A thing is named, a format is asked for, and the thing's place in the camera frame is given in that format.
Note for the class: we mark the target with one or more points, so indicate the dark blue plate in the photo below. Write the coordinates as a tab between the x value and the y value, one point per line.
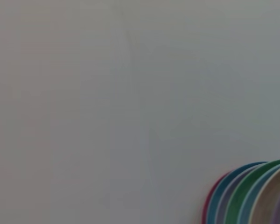
218	193

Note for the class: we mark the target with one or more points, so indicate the red plate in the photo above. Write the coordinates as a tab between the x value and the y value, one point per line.
206	205

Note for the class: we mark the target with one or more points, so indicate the slate grey plate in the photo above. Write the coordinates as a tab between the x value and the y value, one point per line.
226	201

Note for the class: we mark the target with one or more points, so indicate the dark green plate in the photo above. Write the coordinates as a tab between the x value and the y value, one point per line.
238	198

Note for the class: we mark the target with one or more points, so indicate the light blue plate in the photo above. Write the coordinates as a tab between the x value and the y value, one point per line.
249	198

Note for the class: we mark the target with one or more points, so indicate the beige plate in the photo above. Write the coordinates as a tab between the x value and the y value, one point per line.
268	193

